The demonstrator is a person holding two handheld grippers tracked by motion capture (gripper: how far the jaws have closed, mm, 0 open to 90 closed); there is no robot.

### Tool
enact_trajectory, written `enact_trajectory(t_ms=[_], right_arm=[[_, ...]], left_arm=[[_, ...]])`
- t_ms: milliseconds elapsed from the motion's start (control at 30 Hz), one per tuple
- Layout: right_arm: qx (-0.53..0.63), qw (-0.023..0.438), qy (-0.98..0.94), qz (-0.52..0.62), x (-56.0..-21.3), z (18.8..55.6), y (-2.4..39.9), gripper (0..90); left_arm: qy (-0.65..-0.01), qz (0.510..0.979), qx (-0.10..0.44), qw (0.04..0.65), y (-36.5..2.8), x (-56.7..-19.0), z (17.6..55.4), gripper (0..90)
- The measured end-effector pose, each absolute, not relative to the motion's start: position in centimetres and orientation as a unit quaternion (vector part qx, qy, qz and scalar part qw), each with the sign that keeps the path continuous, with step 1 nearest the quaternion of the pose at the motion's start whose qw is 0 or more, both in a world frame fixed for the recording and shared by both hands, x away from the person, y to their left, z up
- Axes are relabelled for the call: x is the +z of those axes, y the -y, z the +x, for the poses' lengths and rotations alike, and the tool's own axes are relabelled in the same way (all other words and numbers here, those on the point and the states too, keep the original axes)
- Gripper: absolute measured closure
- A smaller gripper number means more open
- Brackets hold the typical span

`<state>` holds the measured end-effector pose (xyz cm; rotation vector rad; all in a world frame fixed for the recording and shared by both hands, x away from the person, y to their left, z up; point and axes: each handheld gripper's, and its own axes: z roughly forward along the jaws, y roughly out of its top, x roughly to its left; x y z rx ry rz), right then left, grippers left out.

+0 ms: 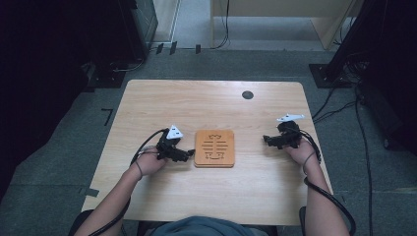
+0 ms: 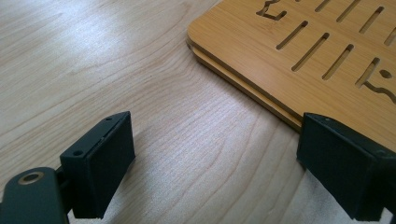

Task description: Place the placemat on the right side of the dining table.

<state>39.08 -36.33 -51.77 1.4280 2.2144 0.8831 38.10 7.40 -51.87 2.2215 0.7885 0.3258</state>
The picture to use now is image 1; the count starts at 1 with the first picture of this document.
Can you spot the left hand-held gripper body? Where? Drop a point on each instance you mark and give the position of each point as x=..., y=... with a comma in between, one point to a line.
x=165, y=146

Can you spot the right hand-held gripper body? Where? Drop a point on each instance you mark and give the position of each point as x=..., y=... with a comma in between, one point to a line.
x=290, y=132

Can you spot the person's right hand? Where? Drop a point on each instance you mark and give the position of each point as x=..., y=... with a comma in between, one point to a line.
x=301, y=154

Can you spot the person's left hand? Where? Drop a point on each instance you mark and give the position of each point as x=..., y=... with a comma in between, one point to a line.
x=149, y=164

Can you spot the black right wrist band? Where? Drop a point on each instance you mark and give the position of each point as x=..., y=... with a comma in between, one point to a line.
x=308, y=159

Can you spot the black wrist band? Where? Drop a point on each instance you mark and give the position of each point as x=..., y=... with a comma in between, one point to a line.
x=308, y=159
x=139, y=170

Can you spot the black left wrist band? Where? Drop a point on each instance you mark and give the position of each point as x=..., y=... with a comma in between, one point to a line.
x=139, y=170

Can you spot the person's blue-grey clothing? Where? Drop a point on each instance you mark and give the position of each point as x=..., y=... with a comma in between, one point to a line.
x=203, y=227

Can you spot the black chair armrest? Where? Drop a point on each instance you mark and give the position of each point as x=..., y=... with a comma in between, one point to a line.
x=302, y=219
x=78, y=223

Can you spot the dark cabinet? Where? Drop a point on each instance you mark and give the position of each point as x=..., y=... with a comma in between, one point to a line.
x=144, y=26

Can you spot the light wooden desk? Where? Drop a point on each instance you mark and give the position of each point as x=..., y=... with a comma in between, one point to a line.
x=262, y=8

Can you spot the black curtain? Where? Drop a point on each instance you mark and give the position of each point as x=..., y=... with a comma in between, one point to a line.
x=393, y=49
x=39, y=72

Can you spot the black stand base plate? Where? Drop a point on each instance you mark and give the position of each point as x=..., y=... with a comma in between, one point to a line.
x=108, y=78
x=327, y=77

